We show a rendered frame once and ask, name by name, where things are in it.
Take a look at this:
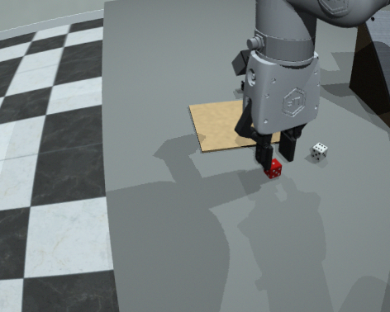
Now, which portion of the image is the white die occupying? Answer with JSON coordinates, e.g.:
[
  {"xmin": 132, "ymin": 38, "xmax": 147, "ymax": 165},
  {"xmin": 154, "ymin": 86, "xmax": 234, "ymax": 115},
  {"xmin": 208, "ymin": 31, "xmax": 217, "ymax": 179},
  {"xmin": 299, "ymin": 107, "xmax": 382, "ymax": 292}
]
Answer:
[{"xmin": 312, "ymin": 143, "xmax": 328, "ymax": 162}]

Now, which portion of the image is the tan mottled mat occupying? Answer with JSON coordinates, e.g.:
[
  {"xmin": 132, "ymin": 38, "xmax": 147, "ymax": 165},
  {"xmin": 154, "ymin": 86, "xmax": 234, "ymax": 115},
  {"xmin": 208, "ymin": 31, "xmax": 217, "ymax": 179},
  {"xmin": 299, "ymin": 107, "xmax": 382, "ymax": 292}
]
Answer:
[{"xmin": 189, "ymin": 100, "xmax": 256, "ymax": 153}]

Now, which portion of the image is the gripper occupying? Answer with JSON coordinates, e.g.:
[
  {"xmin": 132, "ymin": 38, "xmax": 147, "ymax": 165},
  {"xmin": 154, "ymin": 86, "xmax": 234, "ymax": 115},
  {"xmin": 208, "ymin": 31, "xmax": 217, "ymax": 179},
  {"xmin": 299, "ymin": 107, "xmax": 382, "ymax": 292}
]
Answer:
[{"xmin": 235, "ymin": 50, "xmax": 321, "ymax": 171}]

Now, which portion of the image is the red die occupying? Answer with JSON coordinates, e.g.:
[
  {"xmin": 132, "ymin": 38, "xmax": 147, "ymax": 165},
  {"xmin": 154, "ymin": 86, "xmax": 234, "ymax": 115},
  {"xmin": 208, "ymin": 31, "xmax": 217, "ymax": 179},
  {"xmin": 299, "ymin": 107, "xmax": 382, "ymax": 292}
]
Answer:
[{"xmin": 264, "ymin": 158, "xmax": 282, "ymax": 179}]

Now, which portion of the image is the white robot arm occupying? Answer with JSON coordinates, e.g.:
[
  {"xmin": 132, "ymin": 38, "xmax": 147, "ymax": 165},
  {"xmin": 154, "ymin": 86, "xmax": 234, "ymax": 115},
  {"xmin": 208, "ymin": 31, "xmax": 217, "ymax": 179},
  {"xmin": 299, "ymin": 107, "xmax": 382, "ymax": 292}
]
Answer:
[{"xmin": 231, "ymin": 0, "xmax": 390, "ymax": 76}]

